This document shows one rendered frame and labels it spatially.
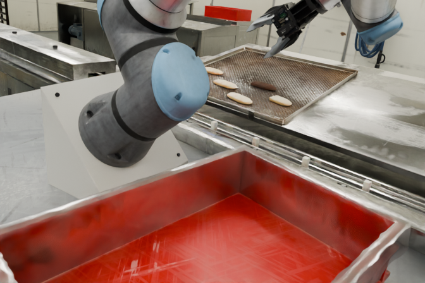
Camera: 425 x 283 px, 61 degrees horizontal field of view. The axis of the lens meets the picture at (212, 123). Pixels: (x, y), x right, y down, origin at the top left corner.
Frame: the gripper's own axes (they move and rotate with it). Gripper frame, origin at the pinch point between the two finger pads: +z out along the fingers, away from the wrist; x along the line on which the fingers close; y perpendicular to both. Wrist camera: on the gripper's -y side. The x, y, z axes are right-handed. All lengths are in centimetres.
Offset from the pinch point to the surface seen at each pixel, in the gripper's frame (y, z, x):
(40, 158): 51, 36, -3
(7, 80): 0, 116, -53
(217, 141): 24.8, 11.9, 15.7
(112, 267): 67, 7, 19
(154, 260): 63, 4, 22
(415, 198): 23, -21, 45
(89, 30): -266, 323, -169
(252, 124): -3.0, 18.1, 19.8
